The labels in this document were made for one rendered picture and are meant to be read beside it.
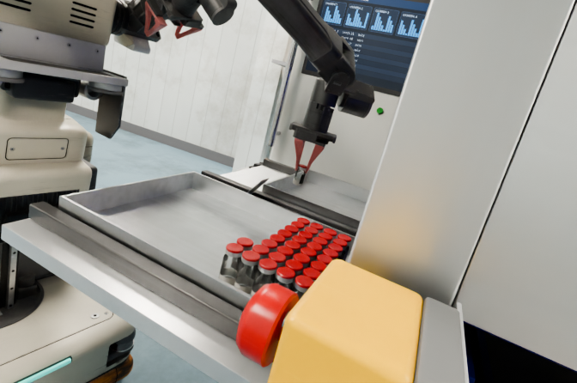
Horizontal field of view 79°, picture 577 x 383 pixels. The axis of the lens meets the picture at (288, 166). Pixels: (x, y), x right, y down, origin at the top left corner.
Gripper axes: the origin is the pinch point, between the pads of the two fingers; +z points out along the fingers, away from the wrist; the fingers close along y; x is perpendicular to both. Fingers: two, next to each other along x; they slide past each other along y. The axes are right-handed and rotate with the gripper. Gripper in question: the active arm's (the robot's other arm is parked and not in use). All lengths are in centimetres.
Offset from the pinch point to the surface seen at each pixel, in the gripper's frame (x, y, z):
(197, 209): -22.1, -14.2, 7.5
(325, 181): 14.5, 6.6, 4.7
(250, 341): -61, 2, -4
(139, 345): 36, -42, 97
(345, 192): 12.8, 12.3, 5.5
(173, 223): -29.5, -14.8, 7.5
